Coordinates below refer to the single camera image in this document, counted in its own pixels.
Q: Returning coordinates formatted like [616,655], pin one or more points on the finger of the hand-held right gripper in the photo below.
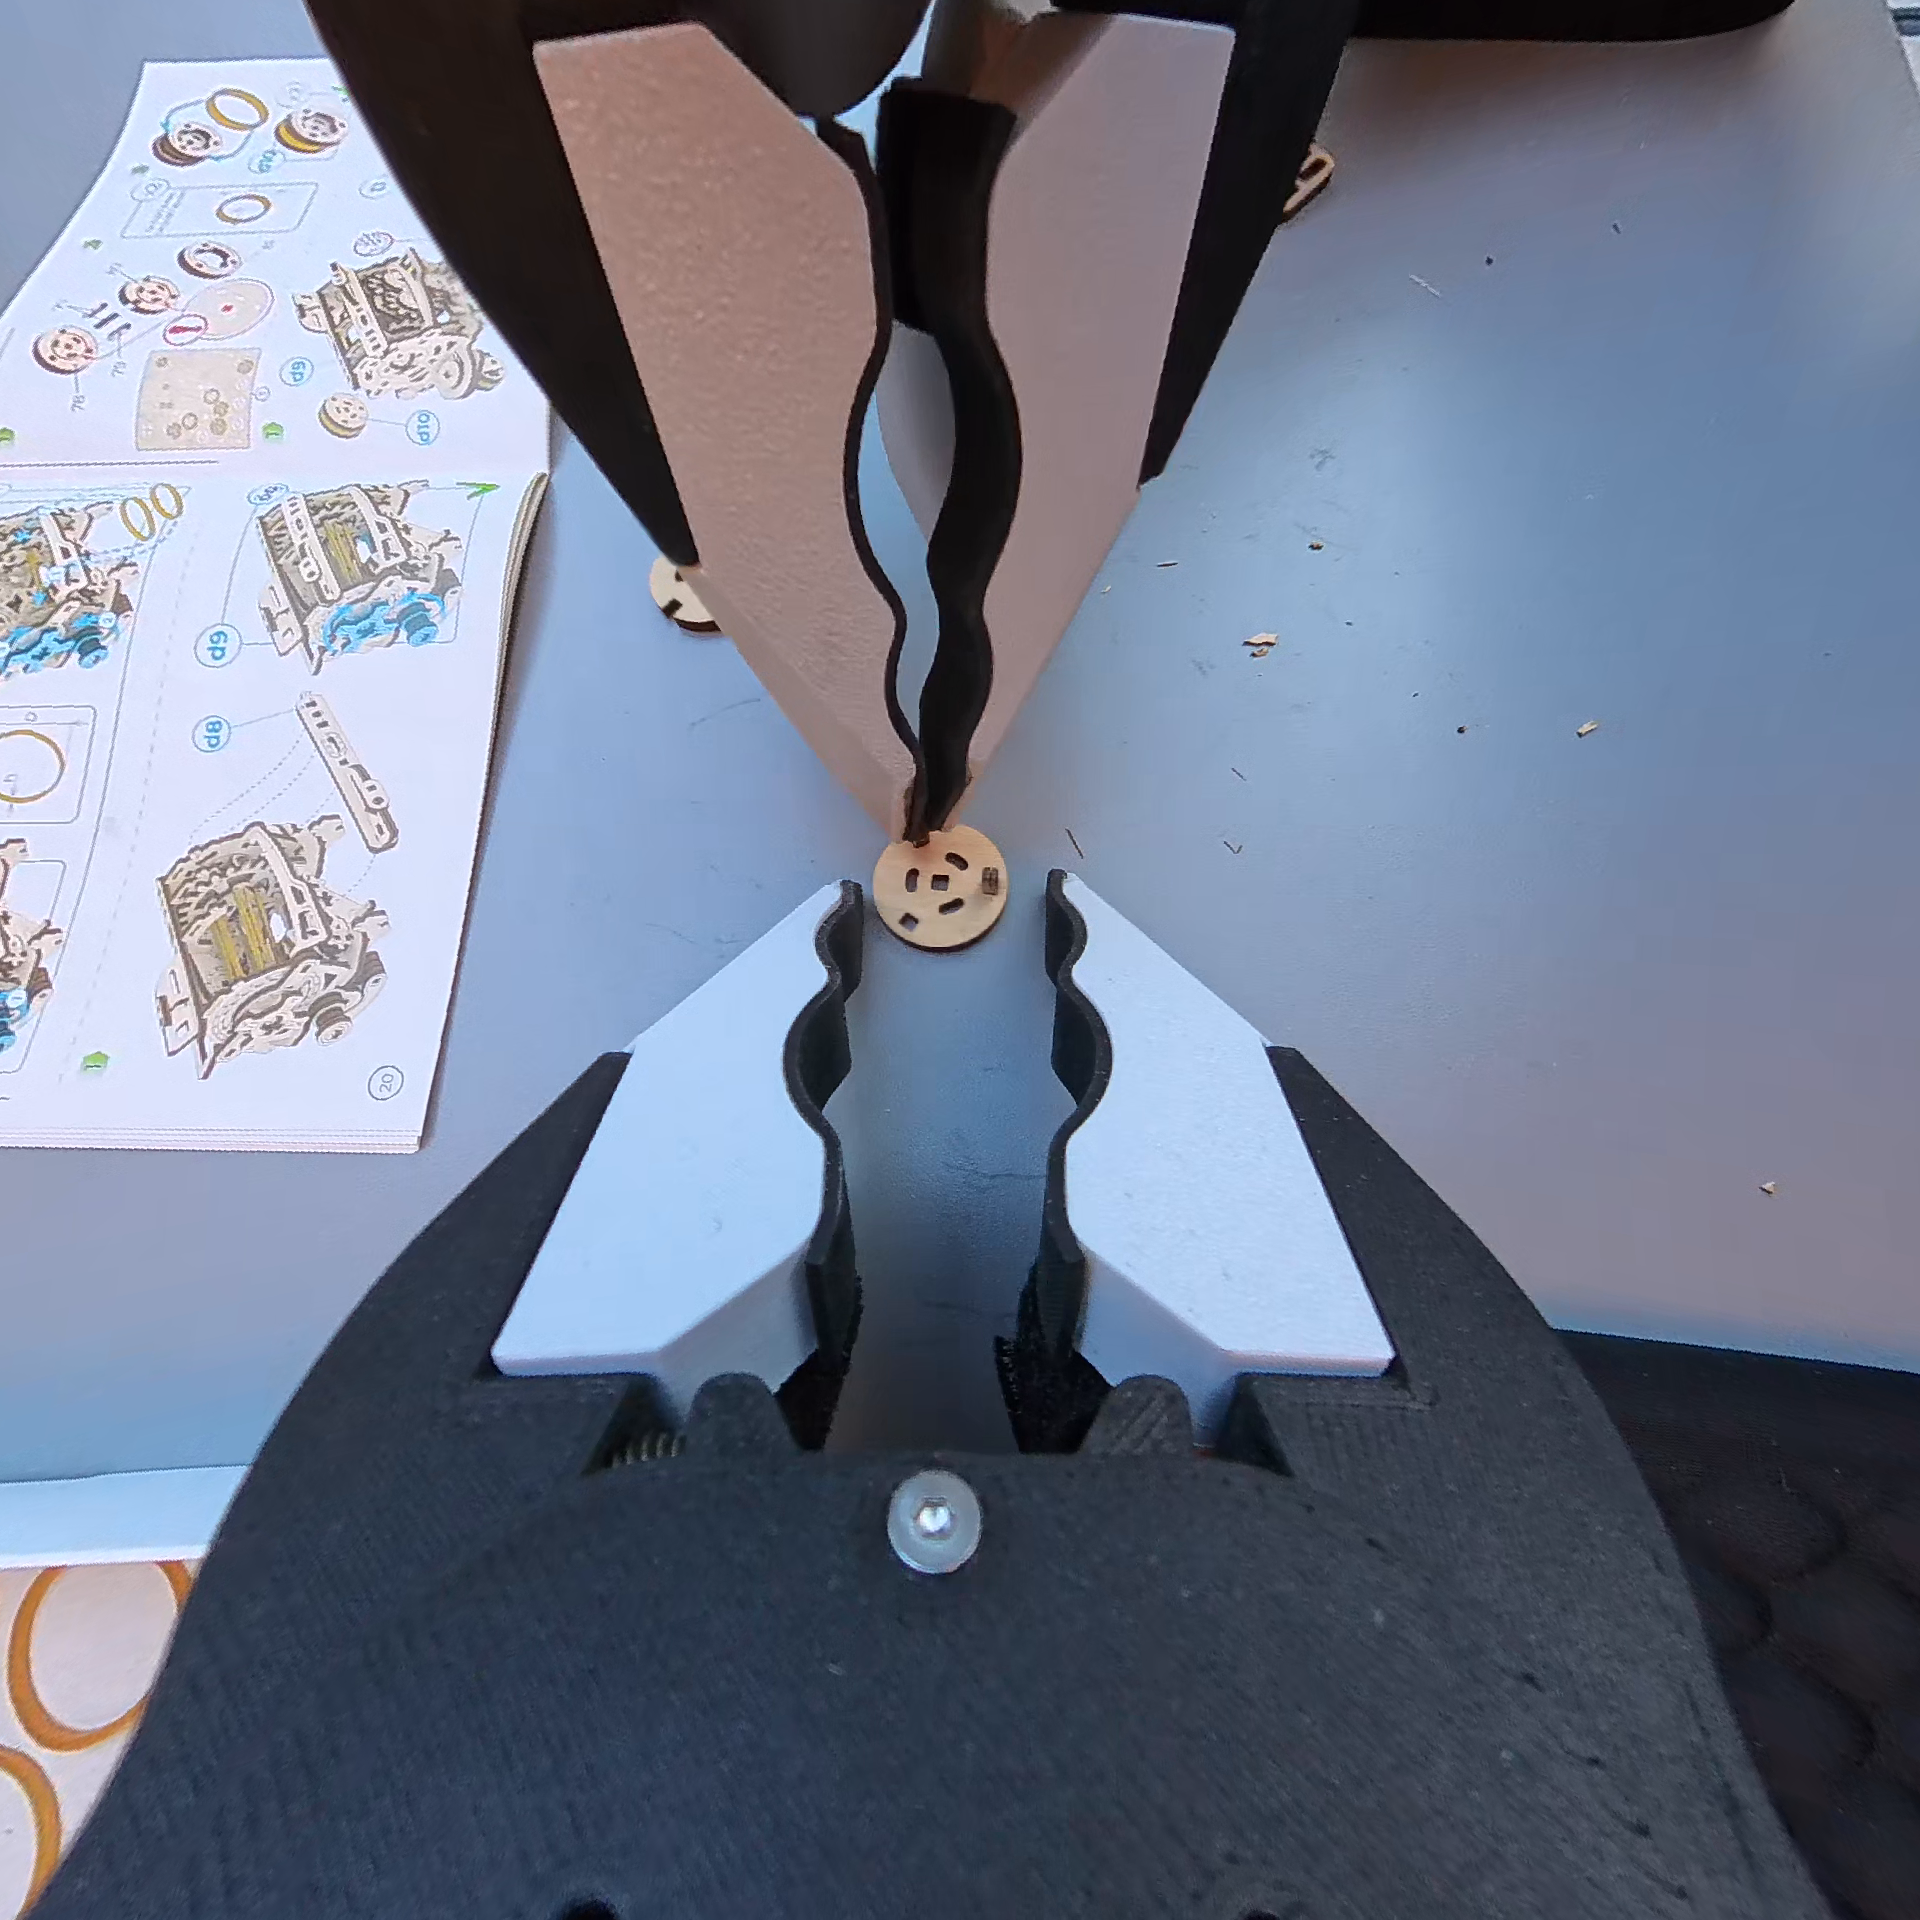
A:
[704,376]
[1095,376]

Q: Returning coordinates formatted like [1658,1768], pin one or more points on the round wooden disc with pegs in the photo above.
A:
[939,890]

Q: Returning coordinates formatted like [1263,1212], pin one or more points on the scattered yellow rubber bands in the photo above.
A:
[19,1659]

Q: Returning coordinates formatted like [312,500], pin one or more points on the white instruction booklet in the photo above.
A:
[224,676]

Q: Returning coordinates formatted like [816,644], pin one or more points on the notched round wooden disc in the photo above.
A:
[681,594]

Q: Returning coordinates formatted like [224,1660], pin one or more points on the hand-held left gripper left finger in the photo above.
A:
[674,1202]

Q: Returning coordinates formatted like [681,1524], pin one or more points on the slotted flat wooden part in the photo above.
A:
[1313,178]

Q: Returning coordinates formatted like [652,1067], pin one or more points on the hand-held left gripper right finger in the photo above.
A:
[1215,1202]

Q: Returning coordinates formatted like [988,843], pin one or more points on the white cardboard box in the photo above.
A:
[89,1516]

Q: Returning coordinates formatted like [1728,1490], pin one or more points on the grey desk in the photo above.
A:
[1499,750]

